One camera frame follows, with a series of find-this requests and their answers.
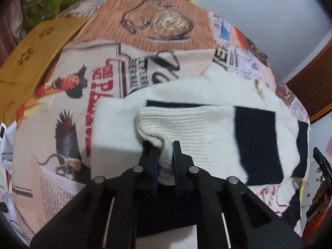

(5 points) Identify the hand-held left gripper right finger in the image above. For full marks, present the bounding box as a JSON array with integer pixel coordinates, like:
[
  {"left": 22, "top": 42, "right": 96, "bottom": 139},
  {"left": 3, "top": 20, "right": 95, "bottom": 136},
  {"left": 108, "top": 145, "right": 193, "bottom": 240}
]
[{"left": 173, "top": 140, "right": 303, "bottom": 249}]

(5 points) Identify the white and black knit sweater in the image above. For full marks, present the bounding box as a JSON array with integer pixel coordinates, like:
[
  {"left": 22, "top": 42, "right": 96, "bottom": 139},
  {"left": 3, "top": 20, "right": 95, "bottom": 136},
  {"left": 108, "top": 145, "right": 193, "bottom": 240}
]
[{"left": 92, "top": 70, "right": 312, "bottom": 249}]

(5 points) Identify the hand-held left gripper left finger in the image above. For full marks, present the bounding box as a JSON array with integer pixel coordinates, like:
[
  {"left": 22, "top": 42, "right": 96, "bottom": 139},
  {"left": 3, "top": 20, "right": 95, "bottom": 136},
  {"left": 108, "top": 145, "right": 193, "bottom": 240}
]
[{"left": 31, "top": 148, "right": 161, "bottom": 249}]

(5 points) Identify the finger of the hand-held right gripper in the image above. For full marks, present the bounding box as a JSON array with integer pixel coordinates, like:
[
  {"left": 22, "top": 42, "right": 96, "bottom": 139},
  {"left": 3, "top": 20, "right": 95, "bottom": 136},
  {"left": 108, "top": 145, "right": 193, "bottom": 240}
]
[{"left": 312, "top": 147, "right": 332, "bottom": 187}]

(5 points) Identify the brown cardboard box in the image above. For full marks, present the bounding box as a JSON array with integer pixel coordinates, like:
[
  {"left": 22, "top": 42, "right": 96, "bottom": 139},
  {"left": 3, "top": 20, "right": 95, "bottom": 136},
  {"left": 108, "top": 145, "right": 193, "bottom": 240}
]
[{"left": 0, "top": 17, "right": 90, "bottom": 126}]

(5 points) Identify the orange cloth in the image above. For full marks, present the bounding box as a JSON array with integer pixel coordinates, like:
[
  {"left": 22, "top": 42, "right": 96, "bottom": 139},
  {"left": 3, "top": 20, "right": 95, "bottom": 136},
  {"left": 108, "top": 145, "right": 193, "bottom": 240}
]
[{"left": 302, "top": 204, "right": 332, "bottom": 240}]

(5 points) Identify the green patterned box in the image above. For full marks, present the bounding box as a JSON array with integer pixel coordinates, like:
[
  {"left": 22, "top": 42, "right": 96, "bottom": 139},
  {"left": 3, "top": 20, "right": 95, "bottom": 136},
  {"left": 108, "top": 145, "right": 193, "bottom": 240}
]
[{"left": 22, "top": 0, "right": 83, "bottom": 32}]

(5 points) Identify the white plastic bag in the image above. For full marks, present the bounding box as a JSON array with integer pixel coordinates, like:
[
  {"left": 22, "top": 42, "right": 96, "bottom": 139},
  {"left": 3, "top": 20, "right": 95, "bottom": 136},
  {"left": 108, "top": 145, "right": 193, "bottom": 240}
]
[{"left": 0, "top": 121, "right": 29, "bottom": 242}]

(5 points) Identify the newspaper print blanket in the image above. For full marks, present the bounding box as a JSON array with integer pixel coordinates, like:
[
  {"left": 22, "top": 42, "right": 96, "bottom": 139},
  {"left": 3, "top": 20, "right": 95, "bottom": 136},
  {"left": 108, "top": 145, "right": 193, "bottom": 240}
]
[{"left": 10, "top": 0, "right": 312, "bottom": 239}]

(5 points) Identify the person's right hand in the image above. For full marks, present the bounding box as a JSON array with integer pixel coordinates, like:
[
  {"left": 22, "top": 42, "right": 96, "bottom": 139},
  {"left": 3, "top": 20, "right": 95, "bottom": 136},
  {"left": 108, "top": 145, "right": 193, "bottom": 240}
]
[{"left": 312, "top": 180, "right": 331, "bottom": 206}]

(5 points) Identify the brown wooden door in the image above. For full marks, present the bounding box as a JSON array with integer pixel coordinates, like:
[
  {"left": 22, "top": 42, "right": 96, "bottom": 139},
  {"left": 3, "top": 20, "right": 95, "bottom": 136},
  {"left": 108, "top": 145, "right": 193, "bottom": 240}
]
[{"left": 285, "top": 38, "right": 332, "bottom": 123}]

